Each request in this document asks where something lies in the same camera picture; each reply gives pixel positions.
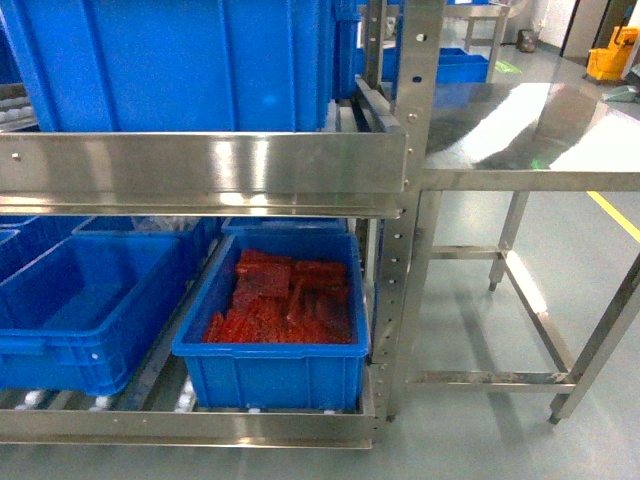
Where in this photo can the red parts pile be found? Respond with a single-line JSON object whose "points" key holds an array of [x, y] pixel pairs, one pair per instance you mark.
{"points": [[280, 300]]}

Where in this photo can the large blue bin upper shelf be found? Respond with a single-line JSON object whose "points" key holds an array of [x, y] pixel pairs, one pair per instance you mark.
{"points": [[135, 66]]}

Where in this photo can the empty blue bin lower left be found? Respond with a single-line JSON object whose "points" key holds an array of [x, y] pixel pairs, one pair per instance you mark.
{"points": [[83, 315]]}

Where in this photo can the blue bin with red parts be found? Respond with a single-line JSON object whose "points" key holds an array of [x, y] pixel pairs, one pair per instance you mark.
{"points": [[275, 376]]}

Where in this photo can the yellow mop bucket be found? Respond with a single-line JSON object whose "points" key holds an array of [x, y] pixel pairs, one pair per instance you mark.
{"points": [[607, 64]]}

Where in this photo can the stainless steel shelf rack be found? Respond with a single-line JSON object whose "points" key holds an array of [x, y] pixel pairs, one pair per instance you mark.
{"points": [[367, 175]]}

